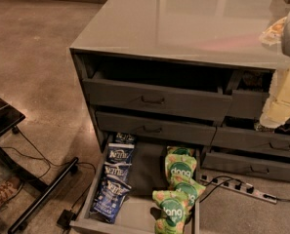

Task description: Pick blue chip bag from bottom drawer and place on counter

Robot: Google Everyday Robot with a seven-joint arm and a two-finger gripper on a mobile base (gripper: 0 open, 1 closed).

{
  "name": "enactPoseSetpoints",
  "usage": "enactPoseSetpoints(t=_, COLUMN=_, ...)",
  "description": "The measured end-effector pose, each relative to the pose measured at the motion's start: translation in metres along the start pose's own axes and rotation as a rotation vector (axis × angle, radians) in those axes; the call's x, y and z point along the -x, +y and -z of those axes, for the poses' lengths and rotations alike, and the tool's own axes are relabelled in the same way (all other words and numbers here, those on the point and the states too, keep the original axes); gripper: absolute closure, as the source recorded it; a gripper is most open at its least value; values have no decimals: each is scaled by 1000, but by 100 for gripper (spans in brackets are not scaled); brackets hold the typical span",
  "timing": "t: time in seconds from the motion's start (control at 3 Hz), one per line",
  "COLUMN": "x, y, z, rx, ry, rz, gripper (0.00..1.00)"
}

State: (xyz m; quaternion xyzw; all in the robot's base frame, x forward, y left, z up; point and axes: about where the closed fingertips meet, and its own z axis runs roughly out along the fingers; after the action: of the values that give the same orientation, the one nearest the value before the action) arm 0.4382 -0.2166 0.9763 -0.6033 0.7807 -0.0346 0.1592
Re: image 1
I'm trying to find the middle right grey drawer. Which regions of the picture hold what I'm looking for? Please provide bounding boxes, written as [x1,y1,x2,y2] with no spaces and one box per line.
[212,127,290,158]

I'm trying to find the snacks in top right drawer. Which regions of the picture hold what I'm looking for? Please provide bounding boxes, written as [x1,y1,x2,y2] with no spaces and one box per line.
[239,71,272,92]

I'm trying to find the top right grey drawer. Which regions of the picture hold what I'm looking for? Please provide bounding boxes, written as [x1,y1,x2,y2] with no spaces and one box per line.
[226,70,269,120]

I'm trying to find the black rolling stand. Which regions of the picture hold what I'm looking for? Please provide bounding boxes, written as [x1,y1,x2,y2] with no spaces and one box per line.
[0,98,78,234]

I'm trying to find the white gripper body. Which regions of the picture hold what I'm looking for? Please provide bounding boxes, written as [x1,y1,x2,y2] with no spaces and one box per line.
[260,67,290,129]

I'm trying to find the white power strip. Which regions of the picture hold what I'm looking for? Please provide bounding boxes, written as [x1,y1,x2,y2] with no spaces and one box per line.
[200,175,277,204]

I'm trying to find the grey drawer cabinet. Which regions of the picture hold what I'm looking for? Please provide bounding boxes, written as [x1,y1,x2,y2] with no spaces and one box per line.
[68,0,290,185]

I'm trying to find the bottom right grey drawer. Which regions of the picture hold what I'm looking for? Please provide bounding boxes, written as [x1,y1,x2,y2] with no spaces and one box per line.
[202,152,290,182]

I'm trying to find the rear green Dang bag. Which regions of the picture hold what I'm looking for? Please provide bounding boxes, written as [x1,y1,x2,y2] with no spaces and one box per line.
[165,154,197,180]

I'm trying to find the black power adapter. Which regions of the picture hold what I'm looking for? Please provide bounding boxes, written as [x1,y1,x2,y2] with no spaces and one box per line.
[57,210,76,229]

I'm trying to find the blue kettle chip bag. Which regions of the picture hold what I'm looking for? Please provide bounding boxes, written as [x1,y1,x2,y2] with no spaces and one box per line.
[114,133,136,144]
[104,162,131,182]
[91,175,131,224]
[107,143,134,164]

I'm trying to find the backmost green Dang bag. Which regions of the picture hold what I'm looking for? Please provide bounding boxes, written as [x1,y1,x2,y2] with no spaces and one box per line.
[167,146,195,156]

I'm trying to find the black power cable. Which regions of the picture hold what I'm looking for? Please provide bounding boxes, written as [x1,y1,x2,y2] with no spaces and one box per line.
[199,175,247,204]

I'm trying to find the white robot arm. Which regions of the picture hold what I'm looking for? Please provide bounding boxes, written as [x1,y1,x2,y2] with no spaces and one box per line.
[260,12,290,129]

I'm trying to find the middle left grey drawer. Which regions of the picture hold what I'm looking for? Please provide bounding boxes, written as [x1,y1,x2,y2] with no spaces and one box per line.
[96,111,216,145]

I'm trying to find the grey drawer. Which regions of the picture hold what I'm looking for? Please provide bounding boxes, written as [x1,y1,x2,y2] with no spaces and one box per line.
[96,111,216,145]
[82,71,232,121]
[202,152,290,182]
[226,70,269,120]
[212,127,290,158]

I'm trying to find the front green Dang bag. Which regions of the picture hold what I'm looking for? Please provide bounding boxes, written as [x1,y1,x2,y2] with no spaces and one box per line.
[152,190,188,234]

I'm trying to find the thin black floor cable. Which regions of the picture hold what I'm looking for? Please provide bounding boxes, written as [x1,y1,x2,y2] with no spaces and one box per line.
[0,127,97,213]

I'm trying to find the middle green Dang bag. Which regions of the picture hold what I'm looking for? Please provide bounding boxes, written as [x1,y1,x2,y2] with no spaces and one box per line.
[170,174,206,210]

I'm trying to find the brown shoe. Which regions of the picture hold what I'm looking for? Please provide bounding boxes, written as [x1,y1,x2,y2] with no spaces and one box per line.
[0,176,22,208]

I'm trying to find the top left grey drawer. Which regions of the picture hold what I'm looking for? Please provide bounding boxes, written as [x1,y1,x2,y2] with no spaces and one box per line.
[82,71,232,121]

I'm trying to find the bottom left open drawer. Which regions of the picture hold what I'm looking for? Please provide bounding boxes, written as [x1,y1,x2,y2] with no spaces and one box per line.
[70,135,199,234]

